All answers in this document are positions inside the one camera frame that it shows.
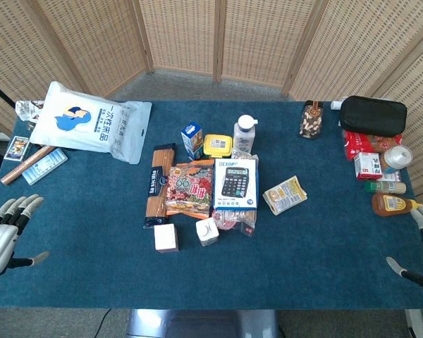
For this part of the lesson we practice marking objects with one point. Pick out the white tube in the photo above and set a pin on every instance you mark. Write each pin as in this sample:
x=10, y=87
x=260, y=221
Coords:
x=337, y=105

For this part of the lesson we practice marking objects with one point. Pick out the yellow lidded container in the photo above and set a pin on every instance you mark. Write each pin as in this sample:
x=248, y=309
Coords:
x=217, y=145

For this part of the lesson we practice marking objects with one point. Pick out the yellow white sachet pack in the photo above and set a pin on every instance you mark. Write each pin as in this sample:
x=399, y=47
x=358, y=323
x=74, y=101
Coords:
x=285, y=194

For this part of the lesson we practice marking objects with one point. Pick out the colourful snack bag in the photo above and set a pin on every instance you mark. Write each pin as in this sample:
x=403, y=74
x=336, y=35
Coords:
x=190, y=188

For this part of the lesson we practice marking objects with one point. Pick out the crumpled white snack wrapper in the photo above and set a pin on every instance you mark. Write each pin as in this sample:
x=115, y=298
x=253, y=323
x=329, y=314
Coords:
x=27, y=110

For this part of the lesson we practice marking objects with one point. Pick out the red white medicine box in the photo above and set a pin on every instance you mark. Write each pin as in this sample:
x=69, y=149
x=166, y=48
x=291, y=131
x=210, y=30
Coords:
x=368, y=166

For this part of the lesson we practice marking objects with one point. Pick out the small white milk carton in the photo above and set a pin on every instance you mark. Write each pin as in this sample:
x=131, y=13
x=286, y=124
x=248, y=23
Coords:
x=207, y=231

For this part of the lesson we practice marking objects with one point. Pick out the brown wooden rolling stick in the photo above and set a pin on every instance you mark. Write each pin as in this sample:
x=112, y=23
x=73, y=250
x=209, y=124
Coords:
x=28, y=164

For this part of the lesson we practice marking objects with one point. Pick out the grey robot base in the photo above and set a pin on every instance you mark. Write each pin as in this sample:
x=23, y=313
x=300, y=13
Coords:
x=202, y=324

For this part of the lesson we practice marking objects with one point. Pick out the clear white-cap bottle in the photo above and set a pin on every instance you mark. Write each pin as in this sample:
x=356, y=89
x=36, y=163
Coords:
x=245, y=134

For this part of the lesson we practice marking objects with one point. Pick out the blue white small carton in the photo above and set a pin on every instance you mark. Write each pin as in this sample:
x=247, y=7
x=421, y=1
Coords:
x=192, y=140

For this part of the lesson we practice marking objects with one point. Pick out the bamboo folding screen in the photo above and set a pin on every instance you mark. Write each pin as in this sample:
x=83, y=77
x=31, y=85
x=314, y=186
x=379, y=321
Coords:
x=211, y=38

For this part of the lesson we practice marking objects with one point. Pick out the blue white calculator box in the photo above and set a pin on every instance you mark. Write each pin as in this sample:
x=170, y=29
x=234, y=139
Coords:
x=235, y=183

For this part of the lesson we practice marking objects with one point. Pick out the green cap spice jar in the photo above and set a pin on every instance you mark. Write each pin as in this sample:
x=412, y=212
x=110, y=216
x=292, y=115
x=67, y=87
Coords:
x=385, y=186

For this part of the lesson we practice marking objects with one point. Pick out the red snack bag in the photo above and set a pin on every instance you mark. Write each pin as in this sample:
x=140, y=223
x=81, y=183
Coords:
x=363, y=142

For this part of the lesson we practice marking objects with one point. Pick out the clear tape roll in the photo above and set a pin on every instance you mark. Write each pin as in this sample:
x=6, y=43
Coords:
x=398, y=156

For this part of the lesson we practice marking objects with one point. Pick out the large white bedding bag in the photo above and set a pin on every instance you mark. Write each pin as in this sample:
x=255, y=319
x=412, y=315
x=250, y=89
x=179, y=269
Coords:
x=91, y=121

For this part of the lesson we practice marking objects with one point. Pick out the brown nut snack bag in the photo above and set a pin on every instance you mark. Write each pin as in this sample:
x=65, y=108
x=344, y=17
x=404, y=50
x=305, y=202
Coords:
x=311, y=120

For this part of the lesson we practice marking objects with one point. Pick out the black zip pouch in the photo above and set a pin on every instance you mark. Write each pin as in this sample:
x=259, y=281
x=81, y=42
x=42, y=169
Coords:
x=373, y=115

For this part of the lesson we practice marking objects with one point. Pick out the small white pink box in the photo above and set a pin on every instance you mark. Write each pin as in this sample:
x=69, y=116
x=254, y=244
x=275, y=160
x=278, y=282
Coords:
x=166, y=237

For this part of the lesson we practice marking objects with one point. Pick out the blue table cloth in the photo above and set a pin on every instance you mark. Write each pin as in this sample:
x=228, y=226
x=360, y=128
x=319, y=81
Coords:
x=211, y=253

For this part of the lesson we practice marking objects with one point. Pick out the brown sauce squeeze bottle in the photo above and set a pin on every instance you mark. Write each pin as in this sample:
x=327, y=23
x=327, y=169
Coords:
x=391, y=204

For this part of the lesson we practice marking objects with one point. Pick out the spaghetti pack with black label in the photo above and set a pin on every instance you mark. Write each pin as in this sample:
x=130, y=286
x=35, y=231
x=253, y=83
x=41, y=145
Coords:
x=159, y=183

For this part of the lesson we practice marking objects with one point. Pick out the light blue tissue pack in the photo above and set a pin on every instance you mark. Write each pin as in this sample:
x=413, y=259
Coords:
x=44, y=166

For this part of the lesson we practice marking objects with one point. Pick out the small card deck box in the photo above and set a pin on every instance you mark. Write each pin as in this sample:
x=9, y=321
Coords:
x=17, y=147

